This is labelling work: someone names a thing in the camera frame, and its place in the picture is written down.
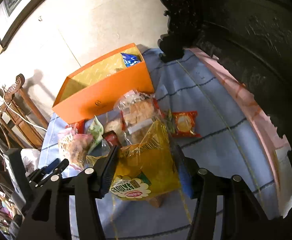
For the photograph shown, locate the dark carved wooden sofa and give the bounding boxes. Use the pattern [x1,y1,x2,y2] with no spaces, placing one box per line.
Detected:
[158,0,292,216]

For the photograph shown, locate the brown carved wooden stand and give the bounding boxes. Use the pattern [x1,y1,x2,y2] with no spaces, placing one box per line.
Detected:
[0,74,48,150]

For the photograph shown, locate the dark red chocolate wafer bar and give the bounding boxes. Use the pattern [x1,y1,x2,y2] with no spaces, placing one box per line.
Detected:
[103,131,122,148]

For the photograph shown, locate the orange cardboard box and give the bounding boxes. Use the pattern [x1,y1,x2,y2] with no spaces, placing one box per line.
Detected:
[52,43,154,124]

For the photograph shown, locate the blue cookie snack bag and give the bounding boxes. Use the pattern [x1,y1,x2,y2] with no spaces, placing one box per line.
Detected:
[121,53,141,68]

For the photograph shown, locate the clear bag of pastries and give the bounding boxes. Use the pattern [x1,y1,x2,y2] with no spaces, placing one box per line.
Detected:
[114,90,163,145]

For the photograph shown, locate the pink clear snack bag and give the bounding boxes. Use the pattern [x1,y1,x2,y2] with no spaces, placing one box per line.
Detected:
[58,127,93,170]

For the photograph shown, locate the red orange snack packet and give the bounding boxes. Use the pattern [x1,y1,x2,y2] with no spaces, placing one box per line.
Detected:
[172,111,201,138]

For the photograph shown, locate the green white snack packet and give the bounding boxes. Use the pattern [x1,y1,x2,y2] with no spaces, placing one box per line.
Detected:
[87,116,104,154]

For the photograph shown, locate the yellow transparent snack bag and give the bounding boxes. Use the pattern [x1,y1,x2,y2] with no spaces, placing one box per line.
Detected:
[86,119,182,202]

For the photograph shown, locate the pink cushion border cloth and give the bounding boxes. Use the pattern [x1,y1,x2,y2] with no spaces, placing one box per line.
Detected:
[191,48,292,217]

